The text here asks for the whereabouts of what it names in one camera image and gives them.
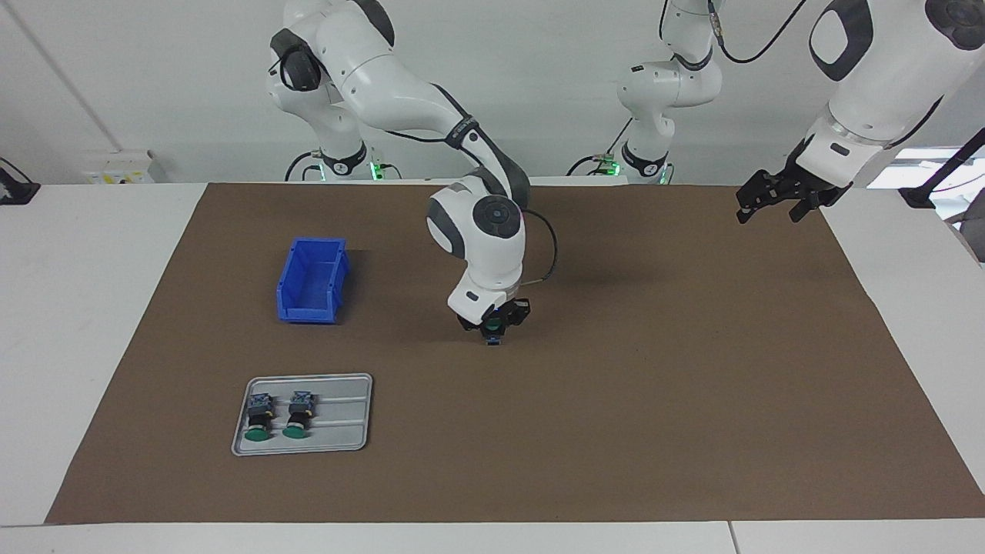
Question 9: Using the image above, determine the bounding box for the brown table mat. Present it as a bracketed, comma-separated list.
[45, 182, 985, 526]

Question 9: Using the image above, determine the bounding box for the dark grey chair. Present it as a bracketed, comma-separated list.
[943, 208, 985, 264]

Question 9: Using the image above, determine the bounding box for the silver metal tray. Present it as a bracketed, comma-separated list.
[231, 373, 374, 457]

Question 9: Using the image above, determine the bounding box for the blue plastic bin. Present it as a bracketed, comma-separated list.
[275, 237, 352, 325]

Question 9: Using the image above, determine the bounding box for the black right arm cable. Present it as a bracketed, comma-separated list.
[385, 127, 559, 285]

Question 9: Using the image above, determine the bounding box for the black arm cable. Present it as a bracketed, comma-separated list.
[658, 0, 809, 64]
[385, 127, 559, 285]

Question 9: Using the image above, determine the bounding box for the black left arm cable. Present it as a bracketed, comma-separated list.
[658, 0, 809, 64]

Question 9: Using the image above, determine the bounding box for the black camera stand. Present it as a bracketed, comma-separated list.
[899, 127, 985, 210]

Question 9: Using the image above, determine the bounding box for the black base cable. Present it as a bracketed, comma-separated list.
[568, 119, 636, 176]
[285, 150, 320, 182]

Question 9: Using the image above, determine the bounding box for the white wall socket box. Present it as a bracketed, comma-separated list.
[83, 150, 167, 185]

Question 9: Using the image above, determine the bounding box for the black clamp mount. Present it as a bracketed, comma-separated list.
[0, 158, 41, 205]

